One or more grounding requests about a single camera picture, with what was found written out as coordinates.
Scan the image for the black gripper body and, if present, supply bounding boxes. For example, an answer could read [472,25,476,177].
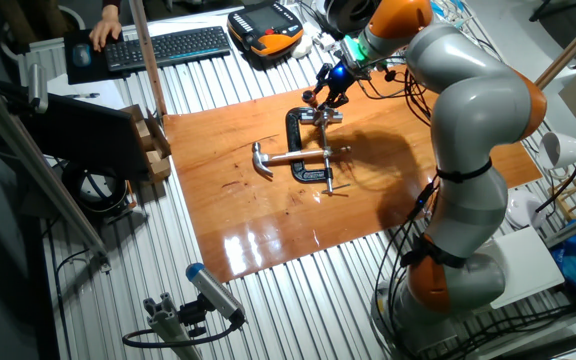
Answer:
[326,60,364,96]

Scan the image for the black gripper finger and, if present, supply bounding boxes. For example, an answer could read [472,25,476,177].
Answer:
[315,63,333,94]
[320,92,350,110]

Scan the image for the black C-clamp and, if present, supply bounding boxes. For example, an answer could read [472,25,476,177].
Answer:
[285,107,352,195]

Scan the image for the claw hammer with wooden handle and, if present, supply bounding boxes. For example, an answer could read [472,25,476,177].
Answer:
[251,141,353,177]

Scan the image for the person's bare hand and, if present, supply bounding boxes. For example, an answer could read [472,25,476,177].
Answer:
[89,4,123,53]

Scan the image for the white plug adapter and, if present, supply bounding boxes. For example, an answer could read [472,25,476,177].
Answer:
[312,32,339,54]

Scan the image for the white rounded lump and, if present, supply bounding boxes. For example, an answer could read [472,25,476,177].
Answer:
[290,34,314,60]

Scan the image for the black filament spool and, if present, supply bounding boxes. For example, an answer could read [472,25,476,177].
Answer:
[323,0,384,35]

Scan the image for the black orange teach pendant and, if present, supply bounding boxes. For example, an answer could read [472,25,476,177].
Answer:
[226,0,305,59]

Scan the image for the glossy orange wooden board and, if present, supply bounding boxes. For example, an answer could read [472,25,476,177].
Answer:
[162,64,543,284]

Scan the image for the black keyboard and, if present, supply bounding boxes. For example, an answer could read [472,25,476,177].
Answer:
[103,25,233,73]

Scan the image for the brown cardboard box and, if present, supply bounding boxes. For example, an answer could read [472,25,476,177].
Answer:
[120,103,173,161]

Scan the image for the wooden block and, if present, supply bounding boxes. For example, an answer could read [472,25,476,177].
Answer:
[135,118,155,151]
[145,149,172,184]

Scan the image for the black office chair base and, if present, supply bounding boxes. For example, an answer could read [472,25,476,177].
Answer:
[527,0,576,69]

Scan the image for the white paper sheet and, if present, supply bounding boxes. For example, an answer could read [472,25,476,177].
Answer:
[47,74,129,111]

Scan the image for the dark computer mouse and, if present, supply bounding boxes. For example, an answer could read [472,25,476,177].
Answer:
[71,42,93,68]

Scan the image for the black monitor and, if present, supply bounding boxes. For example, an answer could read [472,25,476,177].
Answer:
[0,79,152,184]

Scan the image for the black mouse pad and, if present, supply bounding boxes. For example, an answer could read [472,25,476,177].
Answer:
[63,28,129,86]

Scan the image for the white flat box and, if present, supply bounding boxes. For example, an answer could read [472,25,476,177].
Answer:
[487,225,566,309]

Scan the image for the short aluminium profile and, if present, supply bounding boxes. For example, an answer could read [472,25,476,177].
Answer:
[142,292,204,360]

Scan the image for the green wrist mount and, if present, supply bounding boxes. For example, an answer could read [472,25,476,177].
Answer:
[342,34,374,64]

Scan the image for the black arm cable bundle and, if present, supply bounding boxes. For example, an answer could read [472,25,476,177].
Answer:
[357,49,442,360]

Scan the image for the wooden frame post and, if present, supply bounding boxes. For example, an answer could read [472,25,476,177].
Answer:
[128,0,168,117]
[535,4,576,91]

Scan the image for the grey camera with blue cap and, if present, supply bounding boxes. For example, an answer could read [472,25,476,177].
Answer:
[185,262,247,326]

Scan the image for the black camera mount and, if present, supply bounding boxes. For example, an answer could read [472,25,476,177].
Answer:
[177,294,209,339]

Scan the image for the black cable reel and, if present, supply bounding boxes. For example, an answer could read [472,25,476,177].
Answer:
[60,162,137,221]

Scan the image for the black floor cables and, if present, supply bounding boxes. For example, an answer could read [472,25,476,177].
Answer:
[447,302,576,360]

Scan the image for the black camera cable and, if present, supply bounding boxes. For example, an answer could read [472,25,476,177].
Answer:
[121,312,244,350]

